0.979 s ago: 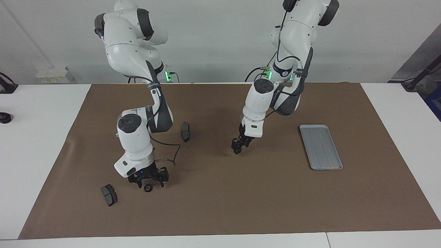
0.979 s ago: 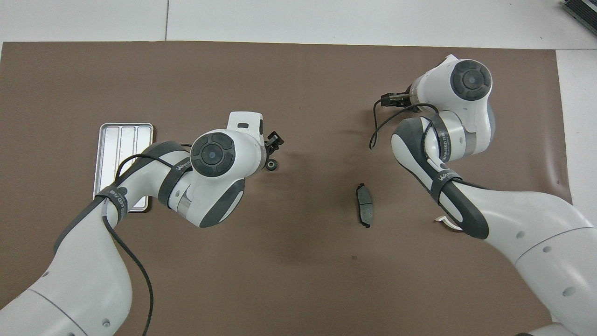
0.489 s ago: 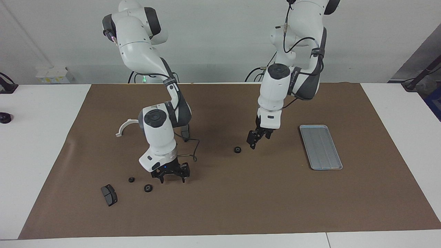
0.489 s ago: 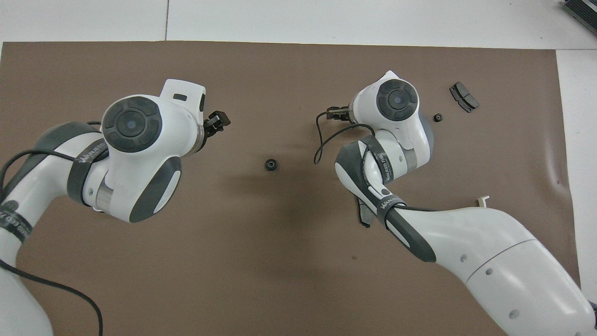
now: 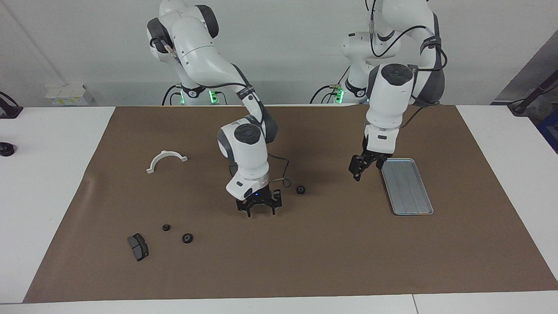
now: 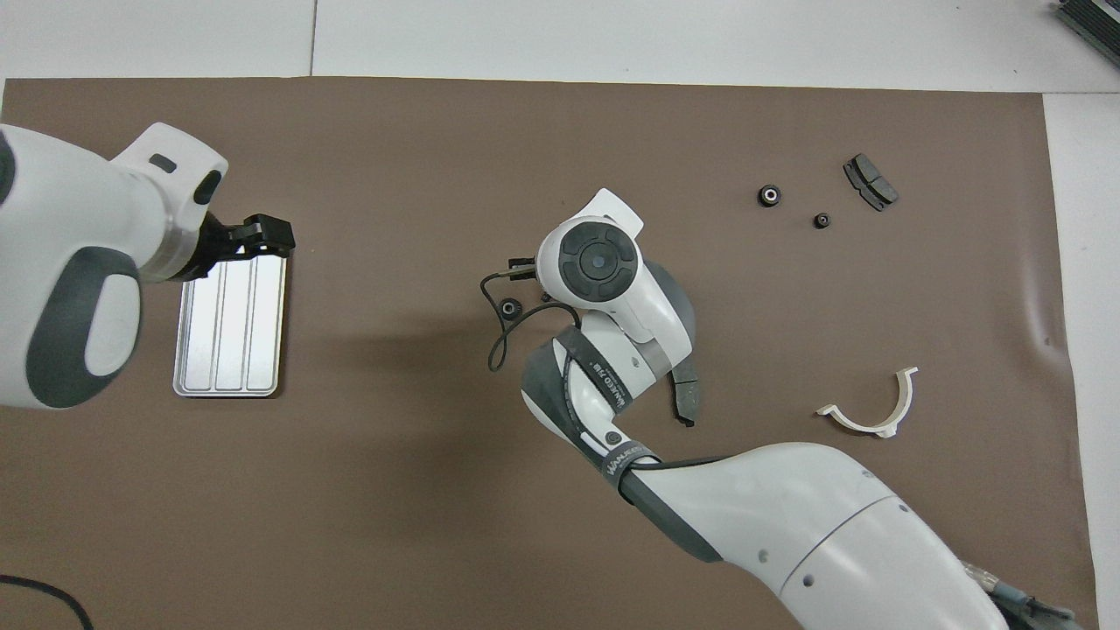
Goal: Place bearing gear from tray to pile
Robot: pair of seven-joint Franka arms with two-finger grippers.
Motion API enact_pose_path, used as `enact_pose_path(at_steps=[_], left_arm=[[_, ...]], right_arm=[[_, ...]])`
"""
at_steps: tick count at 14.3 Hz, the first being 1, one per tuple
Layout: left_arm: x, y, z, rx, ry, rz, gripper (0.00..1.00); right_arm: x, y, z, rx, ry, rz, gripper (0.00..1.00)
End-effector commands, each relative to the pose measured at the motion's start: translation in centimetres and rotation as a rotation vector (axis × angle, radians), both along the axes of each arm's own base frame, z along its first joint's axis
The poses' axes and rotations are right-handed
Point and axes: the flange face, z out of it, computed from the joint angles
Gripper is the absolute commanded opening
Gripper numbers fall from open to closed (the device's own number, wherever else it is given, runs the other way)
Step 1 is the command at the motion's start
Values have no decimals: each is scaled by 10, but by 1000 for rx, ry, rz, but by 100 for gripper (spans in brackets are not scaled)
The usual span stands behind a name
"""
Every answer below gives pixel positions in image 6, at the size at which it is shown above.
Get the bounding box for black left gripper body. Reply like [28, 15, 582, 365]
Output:
[182, 214, 263, 283]

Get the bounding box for silver metal tray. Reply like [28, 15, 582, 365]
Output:
[172, 252, 288, 399]

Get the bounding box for dark grey brake pad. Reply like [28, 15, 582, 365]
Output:
[842, 154, 900, 213]
[667, 363, 702, 428]

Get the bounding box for brown table mat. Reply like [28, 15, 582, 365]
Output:
[0, 77, 1099, 630]

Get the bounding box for grey ribbed metal block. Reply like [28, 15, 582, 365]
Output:
[1054, 0, 1120, 45]

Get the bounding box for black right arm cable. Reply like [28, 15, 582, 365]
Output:
[479, 269, 578, 373]

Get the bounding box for black loose cable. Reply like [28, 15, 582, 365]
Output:
[0, 573, 95, 630]

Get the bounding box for white half ring bracket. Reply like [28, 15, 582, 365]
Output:
[815, 367, 920, 438]

